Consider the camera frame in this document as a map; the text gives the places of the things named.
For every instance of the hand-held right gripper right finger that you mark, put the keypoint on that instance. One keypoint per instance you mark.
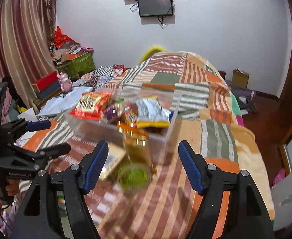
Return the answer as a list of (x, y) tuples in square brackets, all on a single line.
[(190, 169)]

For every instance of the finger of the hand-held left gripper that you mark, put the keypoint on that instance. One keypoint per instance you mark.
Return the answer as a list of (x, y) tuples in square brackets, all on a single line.
[(39, 125), (53, 151)]

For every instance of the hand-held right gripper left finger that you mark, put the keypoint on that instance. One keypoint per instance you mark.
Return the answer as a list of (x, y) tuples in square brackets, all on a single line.
[(96, 166)]

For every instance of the tan cracker packet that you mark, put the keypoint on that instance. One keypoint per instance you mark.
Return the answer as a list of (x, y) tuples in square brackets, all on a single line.
[(113, 159)]

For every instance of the green pea packet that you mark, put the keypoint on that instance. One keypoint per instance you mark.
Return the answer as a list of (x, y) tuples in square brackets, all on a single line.
[(133, 176)]

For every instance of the clear plastic container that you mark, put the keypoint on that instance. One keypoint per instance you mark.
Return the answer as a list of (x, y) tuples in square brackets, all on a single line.
[(161, 139)]

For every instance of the amber clear snack packet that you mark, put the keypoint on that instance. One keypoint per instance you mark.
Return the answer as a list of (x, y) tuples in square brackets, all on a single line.
[(136, 149)]

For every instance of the purple label snack packet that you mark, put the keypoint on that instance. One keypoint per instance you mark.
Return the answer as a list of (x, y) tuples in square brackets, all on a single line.
[(109, 114)]

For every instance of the red packet with white characters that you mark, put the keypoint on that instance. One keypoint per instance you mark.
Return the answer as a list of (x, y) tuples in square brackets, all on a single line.
[(91, 105)]

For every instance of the red cartoon snack packet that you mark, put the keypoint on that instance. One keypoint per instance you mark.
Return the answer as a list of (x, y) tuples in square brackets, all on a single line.
[(129, 115)]

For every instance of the white yellow snack packet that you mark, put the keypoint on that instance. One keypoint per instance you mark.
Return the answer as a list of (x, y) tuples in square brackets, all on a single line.
[(151, 112)]

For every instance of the white paper sheet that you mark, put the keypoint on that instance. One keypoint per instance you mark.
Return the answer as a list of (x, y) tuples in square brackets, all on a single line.
[(27, 114)]

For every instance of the white cloth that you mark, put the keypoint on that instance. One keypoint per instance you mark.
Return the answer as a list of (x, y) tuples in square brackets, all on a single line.
[(61, 102)]

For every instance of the dark grey flat box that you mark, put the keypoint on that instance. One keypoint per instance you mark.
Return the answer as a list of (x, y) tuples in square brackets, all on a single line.
[(50, 92)]

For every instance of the red flat box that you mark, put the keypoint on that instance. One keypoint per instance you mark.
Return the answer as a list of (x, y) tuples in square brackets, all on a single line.
[(46, 81)]

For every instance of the pink toy figure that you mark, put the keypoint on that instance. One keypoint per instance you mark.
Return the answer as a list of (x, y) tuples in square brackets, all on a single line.
[(65, 82)]

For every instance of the green storage box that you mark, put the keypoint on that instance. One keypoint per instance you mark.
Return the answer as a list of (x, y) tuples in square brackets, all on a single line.
[(81, 64)]

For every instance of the pile of papers and boxes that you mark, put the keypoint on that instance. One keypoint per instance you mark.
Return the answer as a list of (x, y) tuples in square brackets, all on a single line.
[(66, 52)]

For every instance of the patchwork quilt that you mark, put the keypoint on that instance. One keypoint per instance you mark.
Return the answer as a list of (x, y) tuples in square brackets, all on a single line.
[(103, 74)]

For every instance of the striped pink curtain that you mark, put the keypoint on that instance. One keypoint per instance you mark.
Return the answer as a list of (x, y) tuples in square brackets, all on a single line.
[(19, 42)]

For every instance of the pink slipper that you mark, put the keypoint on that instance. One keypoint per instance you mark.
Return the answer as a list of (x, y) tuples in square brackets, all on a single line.
[(279, 176)]

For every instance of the red plastic bag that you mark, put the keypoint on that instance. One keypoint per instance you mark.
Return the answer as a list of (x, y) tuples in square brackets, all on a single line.
[(61, 38)]

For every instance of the white foam board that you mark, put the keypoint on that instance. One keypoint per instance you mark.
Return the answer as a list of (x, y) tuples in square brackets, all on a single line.
[(288, 199)]

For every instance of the brown paper bag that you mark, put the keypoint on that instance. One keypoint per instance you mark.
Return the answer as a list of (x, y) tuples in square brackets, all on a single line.
[(240, 79)]

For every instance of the small black wall monitor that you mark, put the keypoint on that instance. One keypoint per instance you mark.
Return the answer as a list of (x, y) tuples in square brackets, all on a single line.
[(156, 5)]

